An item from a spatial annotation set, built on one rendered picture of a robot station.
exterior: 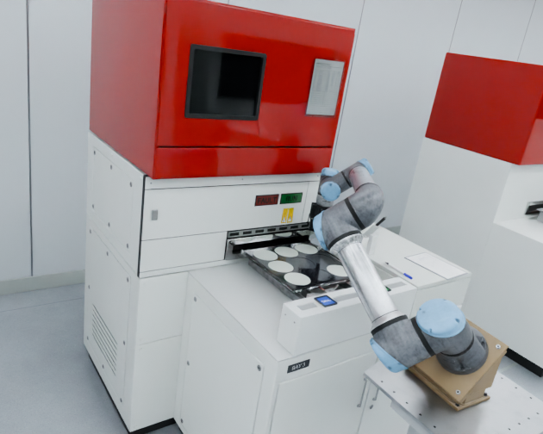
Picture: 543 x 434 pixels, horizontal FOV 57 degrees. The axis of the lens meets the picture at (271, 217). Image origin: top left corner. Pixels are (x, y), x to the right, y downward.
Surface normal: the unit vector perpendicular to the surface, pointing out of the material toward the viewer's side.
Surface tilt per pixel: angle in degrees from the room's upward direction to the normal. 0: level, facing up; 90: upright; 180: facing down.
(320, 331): 90
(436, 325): 40
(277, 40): 90
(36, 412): 0
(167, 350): 90
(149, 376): 90
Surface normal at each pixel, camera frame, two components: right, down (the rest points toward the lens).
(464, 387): -0.53, -0.60
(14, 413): 0.15, -0.93
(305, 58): 0.57, 0.36
